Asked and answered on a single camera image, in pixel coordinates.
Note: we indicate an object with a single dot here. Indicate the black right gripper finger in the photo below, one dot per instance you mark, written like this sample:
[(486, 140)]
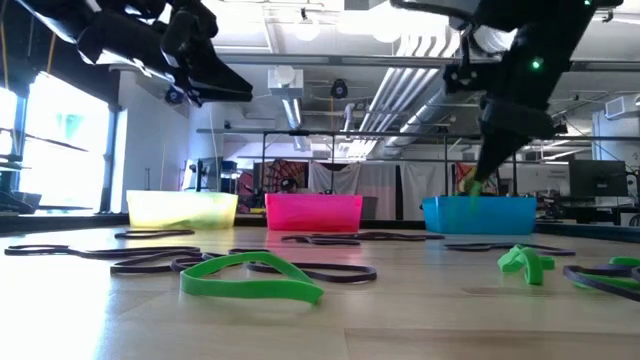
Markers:
[(487, 150), (507, 147)]

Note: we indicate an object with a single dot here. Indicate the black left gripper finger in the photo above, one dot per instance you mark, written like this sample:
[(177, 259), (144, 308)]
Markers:
[(215, 75), (220, 96)]

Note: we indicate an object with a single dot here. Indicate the monitor on arm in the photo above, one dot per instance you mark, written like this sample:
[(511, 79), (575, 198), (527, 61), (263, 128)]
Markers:
[(207, 170)]

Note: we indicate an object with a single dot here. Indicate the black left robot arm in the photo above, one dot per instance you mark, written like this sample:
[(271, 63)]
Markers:
[(100, 30)]

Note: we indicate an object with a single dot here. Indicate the colourful patchwork quilt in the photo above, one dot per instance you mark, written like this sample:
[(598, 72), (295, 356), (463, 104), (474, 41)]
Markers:
[(462, 172)]

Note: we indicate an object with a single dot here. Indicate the blue plastic basket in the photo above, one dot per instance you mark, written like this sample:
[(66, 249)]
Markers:
[(500, 215)]

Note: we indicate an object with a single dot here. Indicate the white ceiling box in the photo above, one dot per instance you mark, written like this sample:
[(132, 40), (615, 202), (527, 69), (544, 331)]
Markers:
[(285, 82)]

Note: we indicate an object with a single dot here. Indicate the white hanging sheet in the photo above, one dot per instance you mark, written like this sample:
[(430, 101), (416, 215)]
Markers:
[(425, 190)]

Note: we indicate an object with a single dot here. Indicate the black monitor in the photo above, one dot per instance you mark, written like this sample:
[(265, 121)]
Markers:
[(597, 177)]

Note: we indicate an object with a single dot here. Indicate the black round ceiling fixture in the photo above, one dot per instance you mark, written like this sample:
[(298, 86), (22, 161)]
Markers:
[(339, 89)]

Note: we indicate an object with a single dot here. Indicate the yellow plastic basket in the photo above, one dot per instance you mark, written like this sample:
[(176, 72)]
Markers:
[(180, 210)]

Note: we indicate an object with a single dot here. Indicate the grey bin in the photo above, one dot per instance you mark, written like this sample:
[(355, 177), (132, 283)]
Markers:
[(371, 207)]

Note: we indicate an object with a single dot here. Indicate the black pipe rack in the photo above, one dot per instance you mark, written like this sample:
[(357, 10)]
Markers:
[(332, 170)]

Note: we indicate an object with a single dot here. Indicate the pink plastic basket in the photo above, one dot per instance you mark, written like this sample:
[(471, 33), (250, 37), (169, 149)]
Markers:
[(312, 212)]

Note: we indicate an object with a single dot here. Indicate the large bright window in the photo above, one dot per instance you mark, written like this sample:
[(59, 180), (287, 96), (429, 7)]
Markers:
[(65, 150)]

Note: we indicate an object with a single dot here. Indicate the black ceiling camera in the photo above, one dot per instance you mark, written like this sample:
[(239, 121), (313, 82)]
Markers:
[(174, 95)]

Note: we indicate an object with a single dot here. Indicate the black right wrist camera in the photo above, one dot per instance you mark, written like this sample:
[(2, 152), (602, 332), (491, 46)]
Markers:
[(457, 80)]

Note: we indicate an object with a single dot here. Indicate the white wall air unit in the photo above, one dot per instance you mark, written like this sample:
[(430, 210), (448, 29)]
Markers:
[(622, 106)]

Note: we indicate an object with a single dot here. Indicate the silver ventilation duct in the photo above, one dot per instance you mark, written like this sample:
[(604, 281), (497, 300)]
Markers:
[(400, 100)]

